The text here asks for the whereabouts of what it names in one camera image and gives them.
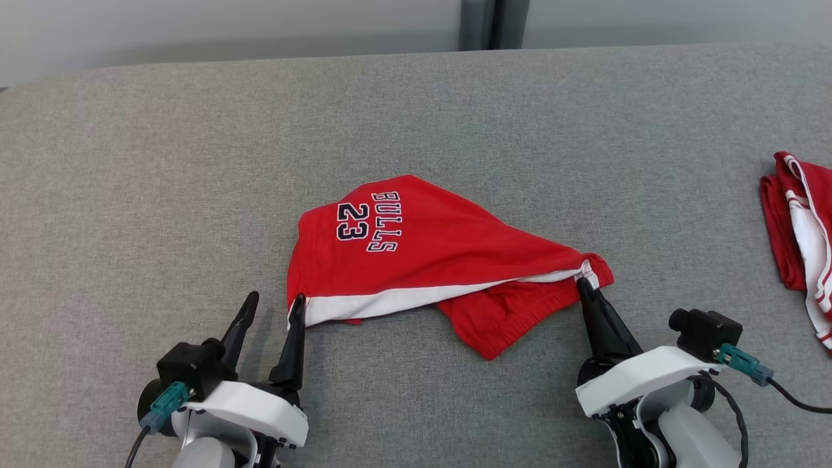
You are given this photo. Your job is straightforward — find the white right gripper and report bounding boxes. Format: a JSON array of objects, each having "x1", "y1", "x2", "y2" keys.
[{"x1": 575, "y1": 276, "x2": 723, "y2": 417}]

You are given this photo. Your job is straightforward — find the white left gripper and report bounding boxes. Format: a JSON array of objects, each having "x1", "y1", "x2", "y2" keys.
[{"x1": 182, "y1": 291, "x2": 309, "y2": 449}]

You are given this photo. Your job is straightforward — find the red Bulls 23 shorts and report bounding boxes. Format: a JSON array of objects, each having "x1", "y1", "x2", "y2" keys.
[{"x1": 286, "y1": 174, "x2": 615, "y2": 360}]

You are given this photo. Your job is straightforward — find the red basketball jersey white trim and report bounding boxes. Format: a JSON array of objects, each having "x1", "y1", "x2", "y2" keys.
[{"x1": 759, "y1": 151, "x2": 832, "y2": 352}]

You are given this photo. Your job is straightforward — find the left black cable green plug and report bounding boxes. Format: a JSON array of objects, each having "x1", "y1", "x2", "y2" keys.
[{"x1": 123, "y1": 382, "x2": 190, "y2": 468}]

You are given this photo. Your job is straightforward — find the black cable green plug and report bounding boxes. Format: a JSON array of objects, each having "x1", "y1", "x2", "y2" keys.
[
  {"x1": 717, "y1": 343, "x2": 832, "y2": 415},
  {"x1": 123, "y1": 382, "x2": 190, "y2": 468}
]

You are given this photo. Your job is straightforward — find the right black cable green plug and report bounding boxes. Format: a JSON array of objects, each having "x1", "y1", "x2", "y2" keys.
[{"x1": 717, "y1": 343, "x2": 832, "y2": 415}]

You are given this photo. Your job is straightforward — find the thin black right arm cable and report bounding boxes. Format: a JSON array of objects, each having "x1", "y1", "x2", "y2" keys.
[{"x1": 705, "y1": 377, "x2": 749, "y2": 468}]

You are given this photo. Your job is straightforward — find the grey wall panel post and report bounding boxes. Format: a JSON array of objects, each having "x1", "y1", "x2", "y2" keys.
[{"x1": 458, "y1": 0, "x2": 530, "y2": 51}]

